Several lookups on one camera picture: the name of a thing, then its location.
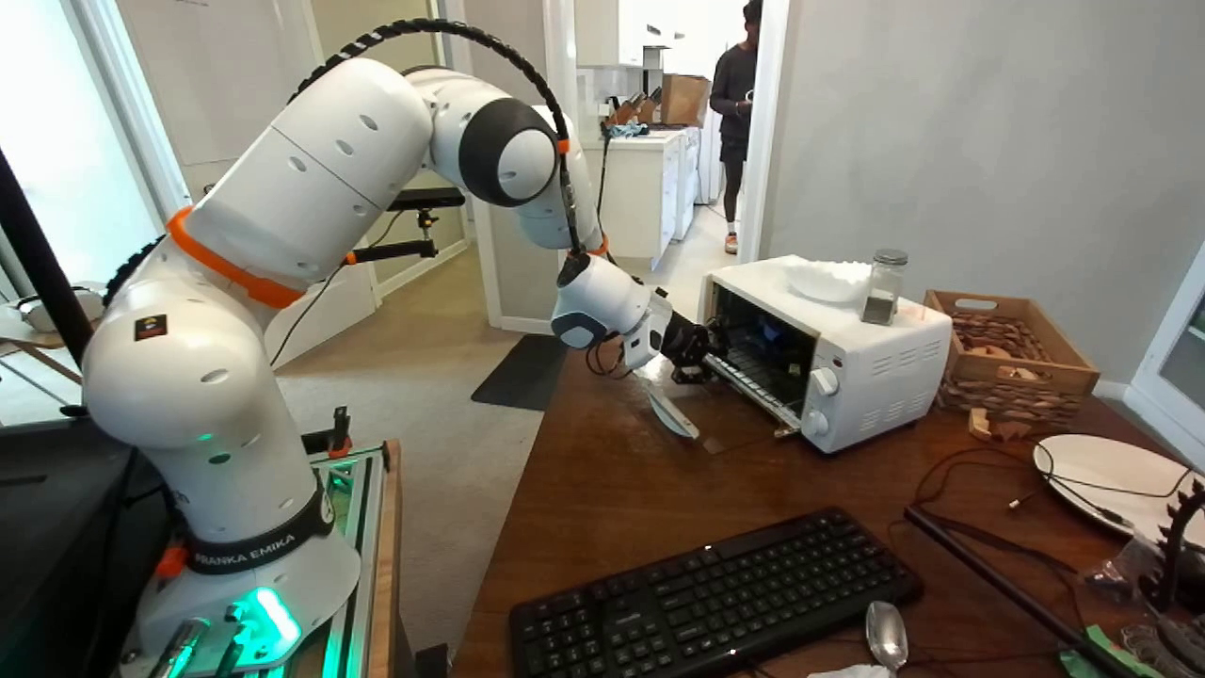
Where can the white crumpled tissue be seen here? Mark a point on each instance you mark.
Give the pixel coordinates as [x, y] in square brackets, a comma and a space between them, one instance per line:
[849, 673]

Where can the white toaster oven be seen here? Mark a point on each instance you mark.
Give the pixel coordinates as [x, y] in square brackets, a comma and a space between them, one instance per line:
[880, 370]

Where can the glass jar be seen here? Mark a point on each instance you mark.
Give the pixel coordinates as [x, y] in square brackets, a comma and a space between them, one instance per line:
[886, 287]

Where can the white plate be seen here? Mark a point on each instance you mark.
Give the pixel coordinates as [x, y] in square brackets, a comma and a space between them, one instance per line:
[1106, 483]

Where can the wooden workbench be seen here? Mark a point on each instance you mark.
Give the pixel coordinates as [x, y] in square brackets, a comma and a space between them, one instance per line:
[383, 567]

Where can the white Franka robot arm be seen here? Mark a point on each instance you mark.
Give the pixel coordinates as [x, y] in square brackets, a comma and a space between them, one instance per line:
[249, 252]

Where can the black computer keyboard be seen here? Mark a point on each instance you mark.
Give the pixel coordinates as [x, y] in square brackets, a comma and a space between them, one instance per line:
[716, 606]

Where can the metal spoon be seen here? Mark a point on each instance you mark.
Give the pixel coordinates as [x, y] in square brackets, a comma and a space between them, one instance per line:
[886, 636]

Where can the white bowl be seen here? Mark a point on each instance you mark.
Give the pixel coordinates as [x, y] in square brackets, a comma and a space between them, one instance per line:
[828, 284]

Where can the thin black rod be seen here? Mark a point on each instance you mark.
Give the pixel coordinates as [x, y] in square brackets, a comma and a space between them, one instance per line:
[993, 577]

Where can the person in dark clothes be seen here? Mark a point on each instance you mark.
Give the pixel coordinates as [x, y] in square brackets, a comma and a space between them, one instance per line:
[734, 116]

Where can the black computer case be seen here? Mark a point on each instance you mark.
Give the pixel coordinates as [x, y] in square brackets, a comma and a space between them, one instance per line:
[51, 539]

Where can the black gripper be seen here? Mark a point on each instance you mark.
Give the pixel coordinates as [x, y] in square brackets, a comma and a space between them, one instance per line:
[680, 344]

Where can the black floor mat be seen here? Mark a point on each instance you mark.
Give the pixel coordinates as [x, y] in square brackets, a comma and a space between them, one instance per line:
[519, 373]

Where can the cardboard box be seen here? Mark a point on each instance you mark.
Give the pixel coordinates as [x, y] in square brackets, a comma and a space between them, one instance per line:
[684, 98]

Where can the dark carved wooden ornament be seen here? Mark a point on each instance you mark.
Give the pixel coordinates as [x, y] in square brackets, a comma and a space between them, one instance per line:
[1185, 550]

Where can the black camera arm orange clamp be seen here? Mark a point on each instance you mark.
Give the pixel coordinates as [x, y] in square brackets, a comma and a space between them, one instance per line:
[400, 252]

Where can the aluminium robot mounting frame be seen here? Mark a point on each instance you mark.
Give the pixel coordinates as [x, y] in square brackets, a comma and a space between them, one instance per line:
[345, 504]

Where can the white cabinet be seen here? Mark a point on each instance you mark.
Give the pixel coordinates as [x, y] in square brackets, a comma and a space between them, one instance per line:
[645, 190]

